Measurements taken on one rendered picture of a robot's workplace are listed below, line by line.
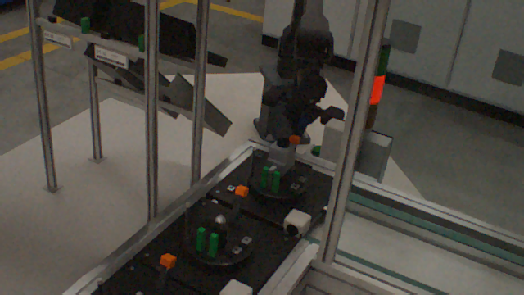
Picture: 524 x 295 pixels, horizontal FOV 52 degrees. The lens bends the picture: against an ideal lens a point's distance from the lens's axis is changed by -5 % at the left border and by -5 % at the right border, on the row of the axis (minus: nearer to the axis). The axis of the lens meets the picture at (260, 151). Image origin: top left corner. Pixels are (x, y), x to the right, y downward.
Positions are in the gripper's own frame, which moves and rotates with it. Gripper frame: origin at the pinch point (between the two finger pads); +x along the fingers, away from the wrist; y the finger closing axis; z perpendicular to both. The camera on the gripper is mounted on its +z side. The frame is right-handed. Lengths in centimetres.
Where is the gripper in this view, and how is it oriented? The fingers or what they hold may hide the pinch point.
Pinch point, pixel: (300, 126)
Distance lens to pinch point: 129.3
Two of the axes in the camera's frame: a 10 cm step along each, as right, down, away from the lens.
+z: 4.8, -4.3, 7.6
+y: -8.7, -3.3, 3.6
